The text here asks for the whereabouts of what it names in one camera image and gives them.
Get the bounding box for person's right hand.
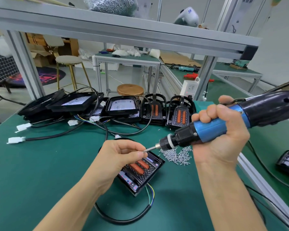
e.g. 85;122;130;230
192;95;251;167

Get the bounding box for clear bag of screws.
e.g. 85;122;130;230
84;0;138;16

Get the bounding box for round brown wooden stool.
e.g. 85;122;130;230
117;83;145;97

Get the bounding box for black cover orange strips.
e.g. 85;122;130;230
167;95;196;130
141;93;168;125
127;158;152;176

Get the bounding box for heap of small silver screws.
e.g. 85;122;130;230
159;146;193;167

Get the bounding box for small green workbench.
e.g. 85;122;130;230
92;53;162;94

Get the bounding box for open brown cardboard carton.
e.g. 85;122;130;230
29;43;54;68

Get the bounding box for teal power supply box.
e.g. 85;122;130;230
194;100;217;112

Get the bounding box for colourful round rug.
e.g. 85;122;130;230
5;67;66;88

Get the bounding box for white power strip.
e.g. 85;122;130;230
180;79;200;98

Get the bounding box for stack of unassembled lamp housings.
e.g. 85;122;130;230
7;88;143;145

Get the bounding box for black checked cloth table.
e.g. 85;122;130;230
0;55;20;87

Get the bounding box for person's left forearm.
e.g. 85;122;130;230
34;175;107;231

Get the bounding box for round beige stool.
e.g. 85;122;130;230
55;55;92;90

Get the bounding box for person's left hand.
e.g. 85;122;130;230
87;139;148;191

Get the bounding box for brown wooden cabinet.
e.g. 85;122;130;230
26;33;80;57

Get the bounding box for aluminium shelf frame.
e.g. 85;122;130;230
0;0;261;101

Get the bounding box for person's right forearm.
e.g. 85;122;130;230
197;158;268;231

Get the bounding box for red tool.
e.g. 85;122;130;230
183;73;215;82

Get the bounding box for white plastic bags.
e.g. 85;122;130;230
0;33;13;58

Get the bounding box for beige flat folder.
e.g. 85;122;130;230
10;0;68;7

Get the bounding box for green workbench white legs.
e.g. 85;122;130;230
214;62;263;92

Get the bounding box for blue black electric screwdriver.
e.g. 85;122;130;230
144;90;289;153

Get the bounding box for white handheld device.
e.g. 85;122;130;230
173;7;200;27

